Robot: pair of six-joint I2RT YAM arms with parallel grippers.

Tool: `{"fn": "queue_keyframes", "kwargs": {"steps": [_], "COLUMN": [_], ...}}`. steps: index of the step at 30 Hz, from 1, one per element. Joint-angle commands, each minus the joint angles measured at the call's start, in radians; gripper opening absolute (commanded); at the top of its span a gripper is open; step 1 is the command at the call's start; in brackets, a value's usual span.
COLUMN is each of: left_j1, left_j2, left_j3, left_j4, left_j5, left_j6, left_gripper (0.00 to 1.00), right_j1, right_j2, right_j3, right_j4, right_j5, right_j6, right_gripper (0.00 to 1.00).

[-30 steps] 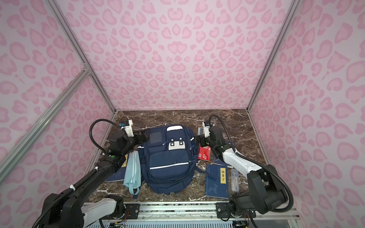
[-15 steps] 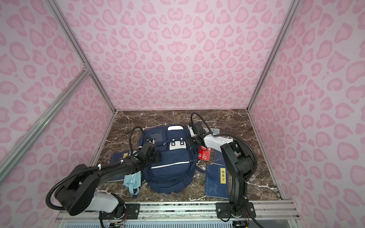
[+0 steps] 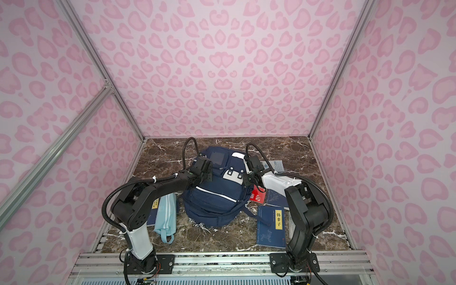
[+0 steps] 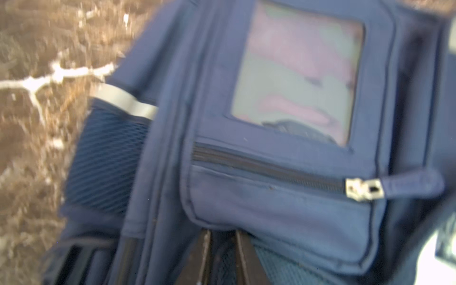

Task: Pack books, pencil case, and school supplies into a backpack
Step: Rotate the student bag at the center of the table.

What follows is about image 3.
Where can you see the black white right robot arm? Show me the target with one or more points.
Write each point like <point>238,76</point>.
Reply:
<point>311,211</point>

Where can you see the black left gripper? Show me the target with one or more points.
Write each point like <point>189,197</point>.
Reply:
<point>205,171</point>

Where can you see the blue book yellow label front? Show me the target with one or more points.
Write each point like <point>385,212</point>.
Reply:
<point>271,228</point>

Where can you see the light blue calculator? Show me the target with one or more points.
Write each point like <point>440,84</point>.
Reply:
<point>276,164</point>

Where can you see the red stationery packet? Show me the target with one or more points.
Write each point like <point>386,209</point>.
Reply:
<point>258,194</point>

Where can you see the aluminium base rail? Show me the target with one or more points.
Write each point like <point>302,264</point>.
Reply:
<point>257,268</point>

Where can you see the navy blue backpack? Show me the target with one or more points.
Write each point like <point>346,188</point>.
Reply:
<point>217,202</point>

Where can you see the left diagonal aluminium strut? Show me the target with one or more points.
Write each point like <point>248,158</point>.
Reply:
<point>23,190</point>

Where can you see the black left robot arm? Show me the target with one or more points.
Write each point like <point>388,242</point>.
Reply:
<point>127,208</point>

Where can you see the aluminium corner post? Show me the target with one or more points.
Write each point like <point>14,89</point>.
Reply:
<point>360,25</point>
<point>78,27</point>

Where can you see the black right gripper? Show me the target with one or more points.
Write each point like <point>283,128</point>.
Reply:
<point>250,174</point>

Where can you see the teal pencil case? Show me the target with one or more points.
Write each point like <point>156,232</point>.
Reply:
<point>165,224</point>

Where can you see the left aluminium corner post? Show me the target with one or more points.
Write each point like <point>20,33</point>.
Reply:
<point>78,27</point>

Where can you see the blue book yellow label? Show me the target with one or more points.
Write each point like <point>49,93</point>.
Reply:
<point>275,199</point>
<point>271,228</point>

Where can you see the right aluminium corner post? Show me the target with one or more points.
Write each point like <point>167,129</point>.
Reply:
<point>360,25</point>

